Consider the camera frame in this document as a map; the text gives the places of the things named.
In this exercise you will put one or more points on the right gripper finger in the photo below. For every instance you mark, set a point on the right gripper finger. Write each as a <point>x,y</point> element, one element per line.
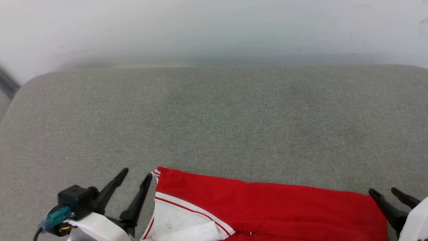
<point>406,199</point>
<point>389,211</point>

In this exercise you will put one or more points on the left wrist camera housing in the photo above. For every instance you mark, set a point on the left wrist camera housing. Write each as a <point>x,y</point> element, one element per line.
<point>77,199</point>

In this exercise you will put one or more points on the grey fabric sofa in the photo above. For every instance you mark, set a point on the grey fabric sofa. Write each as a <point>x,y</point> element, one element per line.
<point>217,117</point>

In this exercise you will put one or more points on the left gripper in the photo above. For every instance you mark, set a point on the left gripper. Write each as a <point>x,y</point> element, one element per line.
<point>125,228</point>

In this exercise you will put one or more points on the red jersey with white sleeves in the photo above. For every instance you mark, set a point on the red jersey with white sleeves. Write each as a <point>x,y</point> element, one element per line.
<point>284,211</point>

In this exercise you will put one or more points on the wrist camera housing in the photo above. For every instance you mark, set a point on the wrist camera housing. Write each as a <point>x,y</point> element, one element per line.
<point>77,199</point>
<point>418,224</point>

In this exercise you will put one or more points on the right wrist camera housing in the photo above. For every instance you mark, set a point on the right wrist camera housing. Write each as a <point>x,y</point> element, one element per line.
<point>418,224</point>

